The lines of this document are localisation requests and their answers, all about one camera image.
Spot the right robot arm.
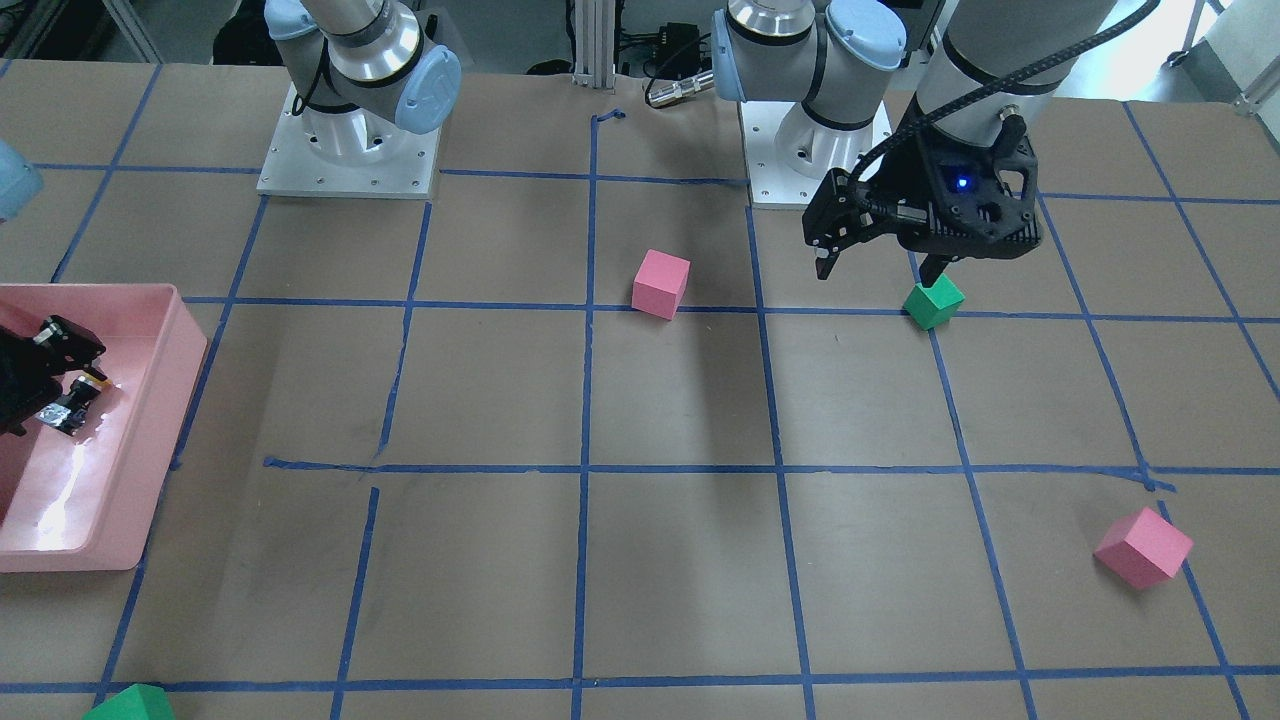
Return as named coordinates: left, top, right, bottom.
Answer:
left=3, top=1, right=462, bottom=436

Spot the pink cube near centre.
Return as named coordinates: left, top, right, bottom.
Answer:
left=630, top=249, right=691, bottom=322

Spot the green cube near base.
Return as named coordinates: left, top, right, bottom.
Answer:
left=902, top=274, right=966, bottom=331

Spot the pink cube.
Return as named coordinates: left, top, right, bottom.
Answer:
left=1093, top=509, right=1194, bottom=591
left=630, top=249, right=691, bottom=322

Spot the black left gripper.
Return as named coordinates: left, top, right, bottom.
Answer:
left=803, top=118, right=1042, bottom=286

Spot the green cube far corner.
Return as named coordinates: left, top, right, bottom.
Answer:
left=82, top=684, right=177, bottom=720

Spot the yellow push button switch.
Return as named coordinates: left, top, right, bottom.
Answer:
left=35, top=368, right=113, bottom=437

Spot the pink plastic bin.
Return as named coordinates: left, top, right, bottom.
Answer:
left=1, top=284, right=207, bottom=573

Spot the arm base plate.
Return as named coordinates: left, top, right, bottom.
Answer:
left=256, top=86, right=442, bottom=201
left=739, top=101, right=891, bottom=210

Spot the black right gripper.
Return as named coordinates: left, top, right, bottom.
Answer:
left=1, top=315, right=106, bottom=437

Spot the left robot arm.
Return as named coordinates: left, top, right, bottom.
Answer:
left=710, top=1, right=1115, bottom=287

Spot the pink cube far side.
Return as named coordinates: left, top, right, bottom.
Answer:
left=1093, top=509, right=1194, bottom=591

